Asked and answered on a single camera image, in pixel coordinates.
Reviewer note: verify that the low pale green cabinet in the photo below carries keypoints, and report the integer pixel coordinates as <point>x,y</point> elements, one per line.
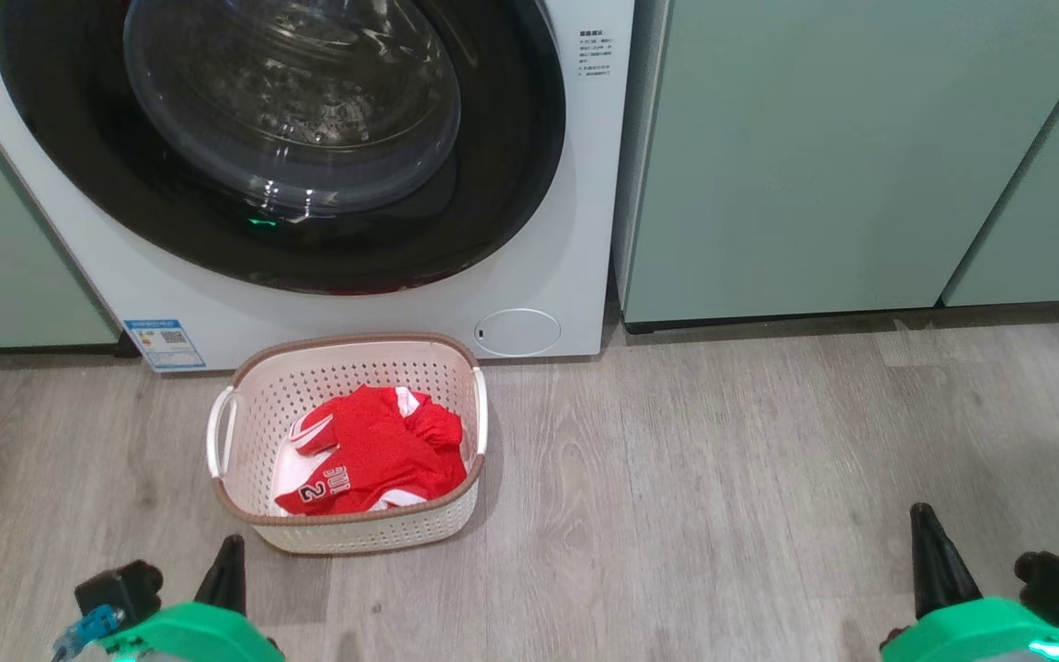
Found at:
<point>5,239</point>

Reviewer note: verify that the blue energy label sticker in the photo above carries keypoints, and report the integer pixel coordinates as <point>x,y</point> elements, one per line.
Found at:
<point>165,345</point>

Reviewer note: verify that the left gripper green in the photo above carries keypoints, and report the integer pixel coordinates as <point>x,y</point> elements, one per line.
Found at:
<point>189,634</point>

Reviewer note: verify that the cream laundry basket brown rim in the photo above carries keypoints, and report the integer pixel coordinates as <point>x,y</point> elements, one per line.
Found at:
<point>346,368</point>

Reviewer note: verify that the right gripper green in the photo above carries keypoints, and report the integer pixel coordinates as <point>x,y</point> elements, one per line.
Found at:
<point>989,634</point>

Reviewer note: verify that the round white filter cover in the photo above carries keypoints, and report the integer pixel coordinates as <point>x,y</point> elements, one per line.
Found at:
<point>518,332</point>

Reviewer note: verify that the red sports jersey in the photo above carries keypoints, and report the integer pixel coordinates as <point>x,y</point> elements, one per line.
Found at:
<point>382,450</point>

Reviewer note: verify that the wide pale green cabinet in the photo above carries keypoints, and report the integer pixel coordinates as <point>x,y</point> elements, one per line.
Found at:
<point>796,165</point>

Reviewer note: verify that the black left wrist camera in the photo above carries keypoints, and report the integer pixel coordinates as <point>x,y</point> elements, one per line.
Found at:
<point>120,588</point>

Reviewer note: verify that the narrow pale green cabinet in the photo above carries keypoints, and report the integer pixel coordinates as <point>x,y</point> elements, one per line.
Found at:
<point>1053,230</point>

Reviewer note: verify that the white front-load washing machine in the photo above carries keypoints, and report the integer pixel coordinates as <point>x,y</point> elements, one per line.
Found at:
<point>548,257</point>

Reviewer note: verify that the black round washing machine door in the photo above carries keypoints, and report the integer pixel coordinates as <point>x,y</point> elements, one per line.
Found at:
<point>502,156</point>

